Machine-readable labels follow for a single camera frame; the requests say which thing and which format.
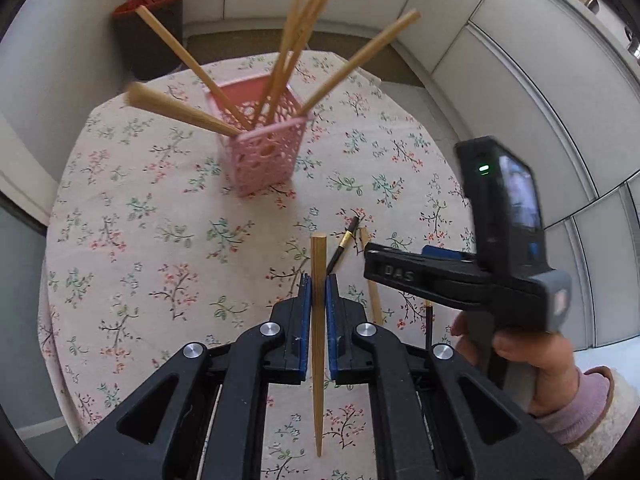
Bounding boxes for person's right forearm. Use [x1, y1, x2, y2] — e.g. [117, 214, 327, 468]
[530, 365, 640, 463]

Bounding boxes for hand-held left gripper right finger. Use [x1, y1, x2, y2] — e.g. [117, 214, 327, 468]
[325, 272, 583, 480]

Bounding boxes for pink perforated plastic basket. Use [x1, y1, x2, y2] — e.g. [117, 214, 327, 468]
[202, 74, 311, 198]

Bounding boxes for person's right hand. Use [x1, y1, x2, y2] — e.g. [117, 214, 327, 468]
[451, 312, 583, 416]

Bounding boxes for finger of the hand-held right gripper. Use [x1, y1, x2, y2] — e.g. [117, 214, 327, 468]
[422, 245, 474, 264]
[363, 242, 481, 309]

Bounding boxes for red trash bag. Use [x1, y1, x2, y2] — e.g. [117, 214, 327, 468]
[111, 0, 187, 18]

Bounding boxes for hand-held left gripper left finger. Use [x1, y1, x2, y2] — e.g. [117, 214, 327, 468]
[55, 272, 313, 480]

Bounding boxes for frosted glass door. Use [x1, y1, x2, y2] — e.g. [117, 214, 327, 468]
[0, 110, 68, 443]

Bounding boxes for white kitchen cabinets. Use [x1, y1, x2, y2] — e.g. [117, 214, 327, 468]
[120, 0, 640, 361]

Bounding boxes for floral tablecloth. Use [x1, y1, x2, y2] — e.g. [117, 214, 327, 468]
[37, 50, 481, 480]

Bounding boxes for dark brown trash bin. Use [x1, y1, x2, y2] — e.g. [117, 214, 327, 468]
[111, 0, 187, 81]

